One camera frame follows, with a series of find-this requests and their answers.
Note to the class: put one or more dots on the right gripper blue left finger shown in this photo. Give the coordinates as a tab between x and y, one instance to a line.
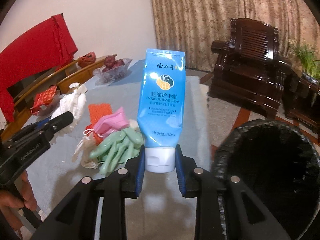
140	171

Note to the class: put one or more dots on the red gift packet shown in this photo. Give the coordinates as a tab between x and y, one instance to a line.
43	99

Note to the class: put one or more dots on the dark wooden armchair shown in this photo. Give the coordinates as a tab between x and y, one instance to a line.
249	70

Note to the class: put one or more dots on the beige patterned curtain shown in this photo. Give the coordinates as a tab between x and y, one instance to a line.
192	25

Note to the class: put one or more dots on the pink face mask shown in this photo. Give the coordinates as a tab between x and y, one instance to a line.
111	123

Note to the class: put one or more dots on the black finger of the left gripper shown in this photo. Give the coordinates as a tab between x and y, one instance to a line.
53	125

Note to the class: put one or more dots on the green rubber glove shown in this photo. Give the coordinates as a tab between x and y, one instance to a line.
117	149

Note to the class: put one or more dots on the dark red fruits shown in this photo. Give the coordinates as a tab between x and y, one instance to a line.
110	62

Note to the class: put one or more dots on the person's left hand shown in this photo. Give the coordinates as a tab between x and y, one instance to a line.
8	201

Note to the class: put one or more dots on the green potted plant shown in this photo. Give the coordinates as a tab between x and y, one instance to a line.
304	59

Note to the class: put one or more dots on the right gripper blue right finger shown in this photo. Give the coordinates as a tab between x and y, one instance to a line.
180	170

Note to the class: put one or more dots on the blue hand cream tube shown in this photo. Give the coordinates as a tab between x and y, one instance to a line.
161	107

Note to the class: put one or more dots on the glass fruit bowl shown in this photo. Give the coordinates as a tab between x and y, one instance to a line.
108	76

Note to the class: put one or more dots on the red cloth cover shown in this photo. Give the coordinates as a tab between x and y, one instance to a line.
48	44

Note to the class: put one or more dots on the pale blue white tube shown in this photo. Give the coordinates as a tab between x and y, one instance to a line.
73	102

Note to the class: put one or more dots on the black trash bin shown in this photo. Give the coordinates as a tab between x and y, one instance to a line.
281	166

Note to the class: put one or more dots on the dark wooden side table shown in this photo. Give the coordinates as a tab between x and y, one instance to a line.
301	99

